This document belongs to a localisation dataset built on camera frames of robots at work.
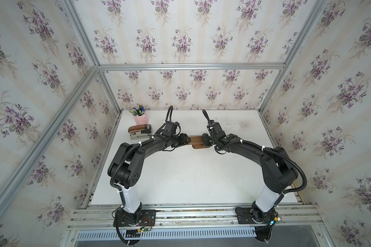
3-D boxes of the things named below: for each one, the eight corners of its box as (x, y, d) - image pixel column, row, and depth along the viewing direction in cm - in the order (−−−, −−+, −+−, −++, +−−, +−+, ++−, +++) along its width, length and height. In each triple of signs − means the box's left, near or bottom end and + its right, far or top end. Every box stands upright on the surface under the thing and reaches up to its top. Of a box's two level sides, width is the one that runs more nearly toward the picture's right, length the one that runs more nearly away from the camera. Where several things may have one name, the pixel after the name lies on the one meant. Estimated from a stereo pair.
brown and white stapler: (127, 139, 103) (126, 137, 100) (131, 126, 110) (130, 124, 108) (149, 139, 103) (148, 137, 101) (151, 126, 110) (151, 124, 108)
